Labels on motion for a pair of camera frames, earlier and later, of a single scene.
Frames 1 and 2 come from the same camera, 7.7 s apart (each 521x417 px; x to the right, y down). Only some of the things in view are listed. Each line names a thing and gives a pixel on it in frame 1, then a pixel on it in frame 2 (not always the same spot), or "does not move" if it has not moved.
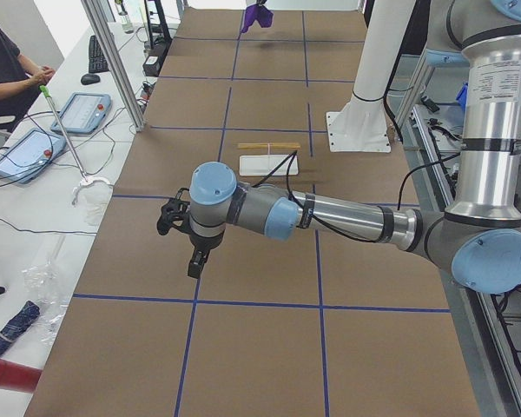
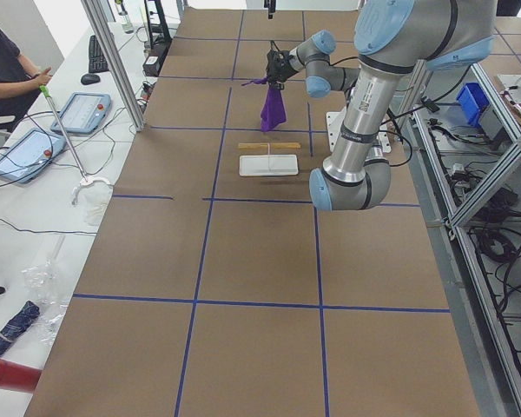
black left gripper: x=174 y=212 to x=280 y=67
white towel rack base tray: x=263 y=165 does not move
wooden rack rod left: x=265 y=146 does not move
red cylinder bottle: x=3 y=373 does not move
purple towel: x=257 y=12 to x=273 y=112
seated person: x=9 y=80 does not move
